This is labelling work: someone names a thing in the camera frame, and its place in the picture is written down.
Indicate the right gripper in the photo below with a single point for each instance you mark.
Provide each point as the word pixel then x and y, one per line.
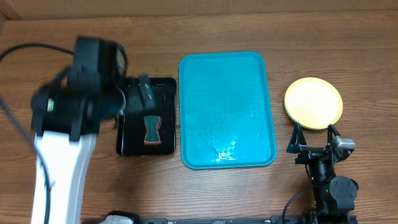
pixel 311 155

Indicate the teal plastic serving tray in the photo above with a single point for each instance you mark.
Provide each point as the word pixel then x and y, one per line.
pixel 225 111

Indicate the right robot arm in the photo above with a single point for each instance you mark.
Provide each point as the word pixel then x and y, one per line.
pixel 334 195

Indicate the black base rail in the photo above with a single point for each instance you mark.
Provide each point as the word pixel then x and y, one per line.
pixel 117 216

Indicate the black rectangular tray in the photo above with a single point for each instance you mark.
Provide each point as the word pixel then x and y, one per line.
pixel 131 128

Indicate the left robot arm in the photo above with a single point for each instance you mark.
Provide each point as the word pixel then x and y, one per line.
pixel 66 122

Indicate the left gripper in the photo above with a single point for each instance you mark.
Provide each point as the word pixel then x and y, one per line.
pixel 132 106

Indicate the yellow-green plate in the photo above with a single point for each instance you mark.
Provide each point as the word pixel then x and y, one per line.
pixel 313 102

